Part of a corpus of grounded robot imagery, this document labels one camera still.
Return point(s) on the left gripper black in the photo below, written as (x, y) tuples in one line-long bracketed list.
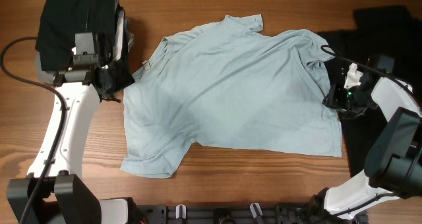
[(124, 78)]

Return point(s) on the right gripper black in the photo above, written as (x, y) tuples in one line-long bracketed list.
[(333, 100)]

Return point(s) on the light blue t-shirt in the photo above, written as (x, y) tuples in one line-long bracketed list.
[(225, 84)]

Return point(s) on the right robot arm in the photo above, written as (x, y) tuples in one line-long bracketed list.
[(392, 168)]

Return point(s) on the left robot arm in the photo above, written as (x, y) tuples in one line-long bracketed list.
[(52, 190)]

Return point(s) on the folded white patterned garment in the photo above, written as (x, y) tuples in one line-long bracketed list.
[(120, 29)]

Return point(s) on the black garment on right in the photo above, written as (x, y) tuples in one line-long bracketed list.
[(391, 31)]

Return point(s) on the folded grey garment under stack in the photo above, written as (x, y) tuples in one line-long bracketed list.
[(44, 74)]

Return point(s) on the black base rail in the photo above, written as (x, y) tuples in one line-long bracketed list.
[(224, 214)]

